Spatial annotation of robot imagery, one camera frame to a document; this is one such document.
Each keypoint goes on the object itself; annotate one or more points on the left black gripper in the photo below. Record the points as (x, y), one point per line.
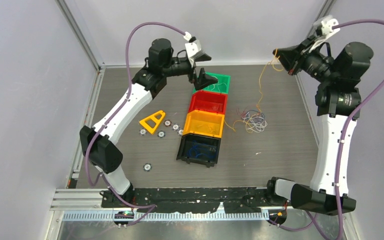
(203, 79)

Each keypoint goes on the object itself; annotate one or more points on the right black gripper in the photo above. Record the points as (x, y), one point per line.
(290, 57)

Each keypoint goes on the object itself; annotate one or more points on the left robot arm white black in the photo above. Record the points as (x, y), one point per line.
(98, 142)

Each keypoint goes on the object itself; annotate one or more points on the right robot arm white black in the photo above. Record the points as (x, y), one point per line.
(337, 99)

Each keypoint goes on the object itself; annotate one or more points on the green plastic bin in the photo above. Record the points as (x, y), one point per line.
(222, 85)

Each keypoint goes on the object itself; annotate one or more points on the red plastic bin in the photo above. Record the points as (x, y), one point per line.
(208, 101)

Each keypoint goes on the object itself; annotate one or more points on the yellow plastic bin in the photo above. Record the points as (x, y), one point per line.
(204, 123)

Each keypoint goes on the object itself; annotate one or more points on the round disc middle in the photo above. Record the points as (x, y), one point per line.
(175, 127)

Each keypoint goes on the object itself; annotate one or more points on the round disc red centre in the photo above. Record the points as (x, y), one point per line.
(167, 123)

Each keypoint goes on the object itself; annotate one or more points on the round disc beside bin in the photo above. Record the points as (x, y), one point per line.
(180, 132)

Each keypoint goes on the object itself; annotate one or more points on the round disc lower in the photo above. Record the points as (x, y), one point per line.
(161, 134)

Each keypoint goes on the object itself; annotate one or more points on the black plastic bin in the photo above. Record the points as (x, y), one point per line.
(199, 149)

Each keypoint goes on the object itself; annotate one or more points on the round disc left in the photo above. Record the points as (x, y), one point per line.
(143, 132)

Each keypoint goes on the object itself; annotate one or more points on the lone round disc front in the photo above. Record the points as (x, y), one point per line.
(147, 167)

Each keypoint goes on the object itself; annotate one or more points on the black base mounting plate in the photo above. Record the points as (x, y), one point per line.
(203, 200)

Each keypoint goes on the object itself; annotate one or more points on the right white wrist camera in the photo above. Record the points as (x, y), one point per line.
(325, 28)

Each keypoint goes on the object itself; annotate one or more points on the aluminium frame rail front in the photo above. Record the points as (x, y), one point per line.
(87, 205)

